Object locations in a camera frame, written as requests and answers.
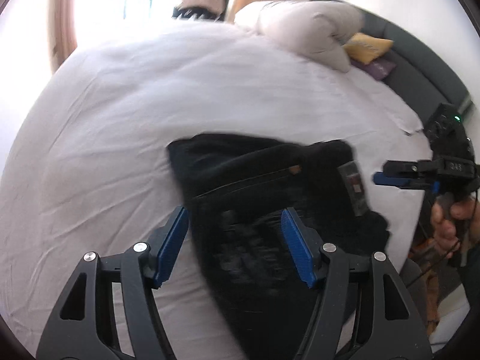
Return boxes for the black denim pants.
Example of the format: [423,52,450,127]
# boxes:
[168,133,390,359]

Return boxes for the person right hand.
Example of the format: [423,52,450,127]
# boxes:
[430,197,479,258]

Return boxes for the folded white cloth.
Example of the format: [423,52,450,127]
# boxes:
[345,67,423,135]

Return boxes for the dark grey headboard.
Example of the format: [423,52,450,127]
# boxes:
[309,0,474,129]

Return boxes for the purple cushion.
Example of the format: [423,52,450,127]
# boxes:
[351,58,396,80]

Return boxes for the yellow cushion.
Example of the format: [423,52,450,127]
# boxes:
[343,33,394,65]

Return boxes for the white bed with sheet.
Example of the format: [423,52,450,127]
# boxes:
[0,22,435,360]

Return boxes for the rolled white duvet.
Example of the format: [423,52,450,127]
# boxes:
[233,0,365,72]

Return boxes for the left beige curtain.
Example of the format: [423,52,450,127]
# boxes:
[48,0,77,73]

